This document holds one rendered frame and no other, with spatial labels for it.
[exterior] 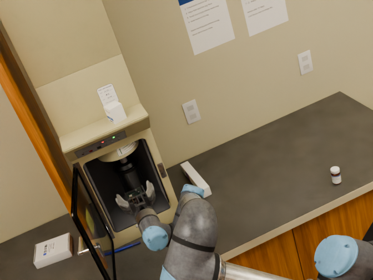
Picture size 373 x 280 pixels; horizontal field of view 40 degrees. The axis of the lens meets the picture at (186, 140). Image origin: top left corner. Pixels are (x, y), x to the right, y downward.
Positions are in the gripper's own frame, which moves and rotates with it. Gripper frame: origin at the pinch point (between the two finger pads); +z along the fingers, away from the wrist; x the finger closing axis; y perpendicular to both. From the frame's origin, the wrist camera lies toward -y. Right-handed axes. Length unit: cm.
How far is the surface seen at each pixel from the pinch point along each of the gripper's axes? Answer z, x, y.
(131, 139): 8.1, -7.3, 17.0
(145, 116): -3.4, -13.9, 29.3
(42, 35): 8, 7, 65
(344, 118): 25, -106, -27
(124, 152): 10.0, -2.7, 12.0
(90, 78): 8.0, -2.1, 45.6
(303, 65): 51, -103, -6
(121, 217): 16.0, 8.7, -19.7
